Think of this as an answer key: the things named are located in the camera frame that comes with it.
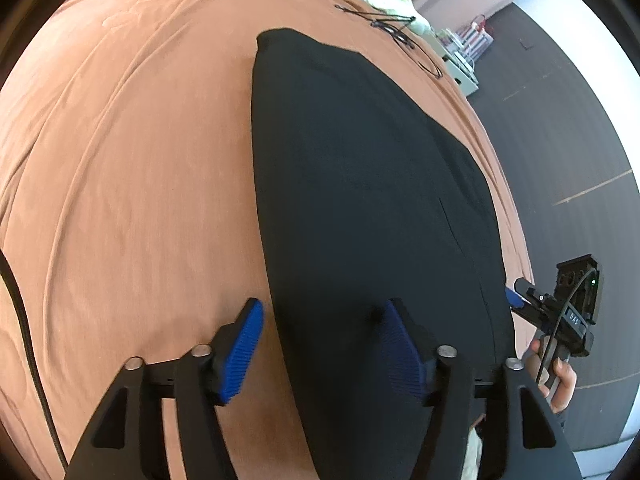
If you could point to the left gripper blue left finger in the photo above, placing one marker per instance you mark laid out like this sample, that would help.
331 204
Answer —
233 348

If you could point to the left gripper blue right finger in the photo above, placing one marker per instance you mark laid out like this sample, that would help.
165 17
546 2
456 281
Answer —
408 350

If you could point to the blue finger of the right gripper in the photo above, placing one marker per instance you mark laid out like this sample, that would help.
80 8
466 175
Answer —
514 299

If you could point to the large black jacket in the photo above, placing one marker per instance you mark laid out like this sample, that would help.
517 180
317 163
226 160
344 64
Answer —
361 198

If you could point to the person right hand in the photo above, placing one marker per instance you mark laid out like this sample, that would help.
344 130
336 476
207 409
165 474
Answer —
564 373

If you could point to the orange-brown bed blanket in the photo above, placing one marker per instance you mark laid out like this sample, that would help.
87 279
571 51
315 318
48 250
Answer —
129 210

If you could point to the white bedside cabinet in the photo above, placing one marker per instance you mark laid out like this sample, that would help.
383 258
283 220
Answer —
460 67

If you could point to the striped bag on cabinet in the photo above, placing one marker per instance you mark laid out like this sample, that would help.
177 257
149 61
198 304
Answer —
475 38

